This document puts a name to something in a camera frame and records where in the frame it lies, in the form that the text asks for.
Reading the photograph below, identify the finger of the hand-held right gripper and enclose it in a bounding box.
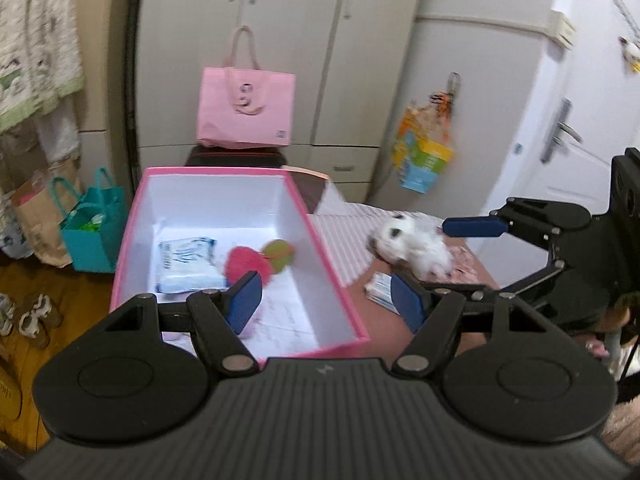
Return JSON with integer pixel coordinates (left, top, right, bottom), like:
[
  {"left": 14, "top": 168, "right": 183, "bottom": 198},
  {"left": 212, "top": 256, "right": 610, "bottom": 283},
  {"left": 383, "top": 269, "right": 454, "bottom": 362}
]
[
  {"left": 442, "top": 197, "right": 593, "bottom": 253},
  {"left": 420, "top": 259, "right": 568, "bottom": 298}
]

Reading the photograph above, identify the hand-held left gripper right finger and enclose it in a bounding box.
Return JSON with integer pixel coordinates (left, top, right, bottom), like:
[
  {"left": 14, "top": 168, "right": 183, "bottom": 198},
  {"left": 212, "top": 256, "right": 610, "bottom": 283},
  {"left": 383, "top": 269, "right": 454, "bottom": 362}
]
[{"left": 390, "top": 272, "right": 548, "bottom": 378}]

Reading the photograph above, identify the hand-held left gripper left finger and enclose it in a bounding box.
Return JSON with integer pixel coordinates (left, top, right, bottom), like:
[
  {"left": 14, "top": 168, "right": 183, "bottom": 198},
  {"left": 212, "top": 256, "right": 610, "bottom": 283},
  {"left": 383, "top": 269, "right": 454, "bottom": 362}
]
[{"left": 102, "top": 270, "right": 264, "bottom": 376}]

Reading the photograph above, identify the white tissue pack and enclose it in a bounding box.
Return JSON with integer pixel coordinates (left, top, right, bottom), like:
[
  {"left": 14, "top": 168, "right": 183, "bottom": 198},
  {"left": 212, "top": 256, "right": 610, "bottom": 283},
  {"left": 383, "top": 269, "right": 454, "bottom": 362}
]
[{"left": 364, "top": 271, "right": 403, "bottom": 315}]

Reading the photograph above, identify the red and green plush toy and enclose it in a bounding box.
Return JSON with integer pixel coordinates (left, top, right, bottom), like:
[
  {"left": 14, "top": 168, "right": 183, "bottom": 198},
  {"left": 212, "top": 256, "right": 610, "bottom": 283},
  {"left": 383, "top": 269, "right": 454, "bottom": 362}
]
[{"left": 222, "top": 239, "right": 296, "bottom": 288}]

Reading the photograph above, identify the pink floral cloth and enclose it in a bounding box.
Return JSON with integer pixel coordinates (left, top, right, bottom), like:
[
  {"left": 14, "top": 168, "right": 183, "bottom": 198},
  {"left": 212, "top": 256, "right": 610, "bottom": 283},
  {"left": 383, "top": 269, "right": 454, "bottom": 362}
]
[{"left": 447, "top": 245, "right": 493, "bottom": 288}]

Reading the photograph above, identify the white panda plush doll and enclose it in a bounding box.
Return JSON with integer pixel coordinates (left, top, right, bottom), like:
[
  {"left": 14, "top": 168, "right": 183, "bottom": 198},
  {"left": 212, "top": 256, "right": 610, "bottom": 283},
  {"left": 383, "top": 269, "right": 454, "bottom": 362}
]
[{"left": 405, "top": 215, "right": 456, "bottom": 281}]

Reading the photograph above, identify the blue white wipes packet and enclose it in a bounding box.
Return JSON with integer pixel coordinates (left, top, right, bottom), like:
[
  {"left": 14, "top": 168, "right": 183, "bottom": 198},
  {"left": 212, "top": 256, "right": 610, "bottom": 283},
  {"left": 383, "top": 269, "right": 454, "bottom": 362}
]
[{"left": 154, "top": 236, "right": 226, "bottom": 295}]

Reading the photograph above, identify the pink cardboard box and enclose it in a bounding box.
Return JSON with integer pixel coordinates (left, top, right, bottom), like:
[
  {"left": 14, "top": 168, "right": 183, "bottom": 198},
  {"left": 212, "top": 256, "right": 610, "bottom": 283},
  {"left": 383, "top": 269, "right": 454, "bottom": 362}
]
[{"left": 109, "top": 165, "right": 372, "bottom": 361}]

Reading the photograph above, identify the printed paper sheet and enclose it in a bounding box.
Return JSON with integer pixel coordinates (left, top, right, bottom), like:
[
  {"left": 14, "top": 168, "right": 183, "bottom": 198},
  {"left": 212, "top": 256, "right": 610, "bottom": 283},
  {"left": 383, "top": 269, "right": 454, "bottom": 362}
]
[{"left": 247, "top": 280, "right": 323, "bottom": 358}]

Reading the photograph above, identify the striped bed sheet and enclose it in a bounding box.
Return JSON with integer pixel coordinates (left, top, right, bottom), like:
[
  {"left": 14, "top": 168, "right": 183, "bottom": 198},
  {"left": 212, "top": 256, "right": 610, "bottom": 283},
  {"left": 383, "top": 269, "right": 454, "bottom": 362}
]
[{"left": 307, "top": 202, "right": 401, "bottom": 288}]

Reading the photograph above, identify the colourful paper gift bag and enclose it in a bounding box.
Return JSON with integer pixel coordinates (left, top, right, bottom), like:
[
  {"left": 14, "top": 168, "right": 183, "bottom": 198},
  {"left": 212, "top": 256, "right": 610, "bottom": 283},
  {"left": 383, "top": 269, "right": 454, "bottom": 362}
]
[{"left": 391, "top": 102, "right": 457, "bottom": 194}]

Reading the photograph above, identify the orange ribbon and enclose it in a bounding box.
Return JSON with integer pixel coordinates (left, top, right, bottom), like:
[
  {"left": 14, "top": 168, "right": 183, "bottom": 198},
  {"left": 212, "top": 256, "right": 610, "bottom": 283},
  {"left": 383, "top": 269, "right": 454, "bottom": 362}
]
[{"left": 427, "top": 90, "right": 458, "bottom": 121}]

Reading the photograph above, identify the teal gift bag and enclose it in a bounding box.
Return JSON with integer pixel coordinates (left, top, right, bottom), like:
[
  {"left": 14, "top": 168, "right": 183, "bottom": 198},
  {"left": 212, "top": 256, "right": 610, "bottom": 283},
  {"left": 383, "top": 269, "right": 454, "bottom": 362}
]
[{"left": 50, "top": 167, "right": 127, "bottom": 275}]

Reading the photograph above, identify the white door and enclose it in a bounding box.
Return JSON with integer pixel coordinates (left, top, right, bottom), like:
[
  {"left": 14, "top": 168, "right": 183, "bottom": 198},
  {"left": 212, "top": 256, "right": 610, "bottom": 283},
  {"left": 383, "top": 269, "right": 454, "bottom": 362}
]
[{"left": 480, "top": 0, "right": 640, "bottom": 256}]

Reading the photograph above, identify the pink tote bag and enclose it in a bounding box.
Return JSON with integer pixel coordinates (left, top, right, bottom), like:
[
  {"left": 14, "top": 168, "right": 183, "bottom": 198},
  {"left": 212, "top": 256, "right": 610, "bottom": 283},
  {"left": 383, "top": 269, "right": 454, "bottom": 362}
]
[{"left": 196, "top": 25, "right": 297, "bottom": 150}]

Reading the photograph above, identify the white yellow door ornament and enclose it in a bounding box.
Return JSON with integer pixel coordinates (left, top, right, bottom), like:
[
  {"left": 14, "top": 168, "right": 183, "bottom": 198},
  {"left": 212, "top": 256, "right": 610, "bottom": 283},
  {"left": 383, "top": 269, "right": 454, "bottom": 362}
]
[{"left": 619, "top": 35, "right": 640, "bottom": 75}]

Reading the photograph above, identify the beige electrical box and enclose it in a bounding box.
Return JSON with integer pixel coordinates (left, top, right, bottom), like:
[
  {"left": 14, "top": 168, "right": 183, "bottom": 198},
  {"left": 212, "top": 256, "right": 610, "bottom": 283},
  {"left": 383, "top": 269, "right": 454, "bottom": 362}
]
[{"left": 547, "top": 10, "right": 578, "bottom": 51}]

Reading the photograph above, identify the brown paper bag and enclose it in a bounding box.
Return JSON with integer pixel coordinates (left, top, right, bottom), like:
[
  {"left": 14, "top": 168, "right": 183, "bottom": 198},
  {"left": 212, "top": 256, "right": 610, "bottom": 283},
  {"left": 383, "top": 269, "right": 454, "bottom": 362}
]
[{"left": 11, "top": 166, "right": 76, "bottom": 267}]

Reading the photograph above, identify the beige wardrobe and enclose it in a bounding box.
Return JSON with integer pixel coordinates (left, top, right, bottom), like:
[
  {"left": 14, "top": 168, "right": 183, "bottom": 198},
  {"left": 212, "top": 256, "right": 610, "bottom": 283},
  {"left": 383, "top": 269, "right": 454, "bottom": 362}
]
[{"left": 135, "top": 0, "right": 431, "bottom": 201}]

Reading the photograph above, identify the yellow bag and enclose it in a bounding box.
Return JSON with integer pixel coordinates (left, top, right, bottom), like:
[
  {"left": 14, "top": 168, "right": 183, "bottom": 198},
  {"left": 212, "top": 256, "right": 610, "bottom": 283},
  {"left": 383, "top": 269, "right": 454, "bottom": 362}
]
[{"left": 0, "top": 355, "right": 23, "bottom": 423}]

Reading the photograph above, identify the cream fleece pajama jacket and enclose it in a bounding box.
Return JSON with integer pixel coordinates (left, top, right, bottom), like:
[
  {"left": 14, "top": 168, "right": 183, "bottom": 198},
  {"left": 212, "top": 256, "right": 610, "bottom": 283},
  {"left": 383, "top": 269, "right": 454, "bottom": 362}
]
[{"left": 0, "top": 0, "right": 86, "bottom": 133}]

